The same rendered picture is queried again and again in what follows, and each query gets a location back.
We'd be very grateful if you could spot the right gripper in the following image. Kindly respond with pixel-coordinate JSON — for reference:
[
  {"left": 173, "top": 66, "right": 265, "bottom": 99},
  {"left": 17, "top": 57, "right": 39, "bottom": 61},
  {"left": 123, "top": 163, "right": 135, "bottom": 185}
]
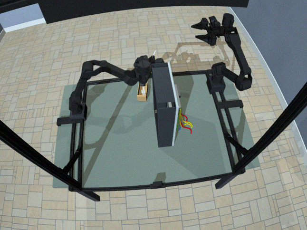
[{"left": 191, "top": 18, "right": 222, "bottom": 46}]

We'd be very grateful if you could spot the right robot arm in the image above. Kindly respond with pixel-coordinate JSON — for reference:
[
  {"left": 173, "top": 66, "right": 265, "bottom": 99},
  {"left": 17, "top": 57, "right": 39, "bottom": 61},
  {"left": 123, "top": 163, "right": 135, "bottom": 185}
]
[{"left": 209, "top": 13, "right": 252, "bottom": 91}]

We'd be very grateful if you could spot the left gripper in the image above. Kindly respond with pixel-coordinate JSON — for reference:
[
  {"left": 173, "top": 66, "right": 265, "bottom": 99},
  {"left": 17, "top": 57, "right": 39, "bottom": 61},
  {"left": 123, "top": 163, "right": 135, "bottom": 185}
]
[{"left": 134, "top": 55, "right": 164, "bottom": 75}]

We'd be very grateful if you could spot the open tan cardboard box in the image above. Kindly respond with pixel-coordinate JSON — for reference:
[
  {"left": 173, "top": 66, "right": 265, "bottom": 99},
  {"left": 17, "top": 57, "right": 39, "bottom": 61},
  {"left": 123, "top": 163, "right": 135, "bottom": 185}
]
[{"left": 137, "top": 81, "right": 148, "bottom": 101}]

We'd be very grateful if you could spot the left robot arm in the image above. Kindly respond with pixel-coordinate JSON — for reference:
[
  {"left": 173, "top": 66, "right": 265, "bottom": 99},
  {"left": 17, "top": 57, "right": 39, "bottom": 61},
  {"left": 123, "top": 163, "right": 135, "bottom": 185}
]
[{"left": 69, "top": 55, "right": 151, "bottom": 115}]

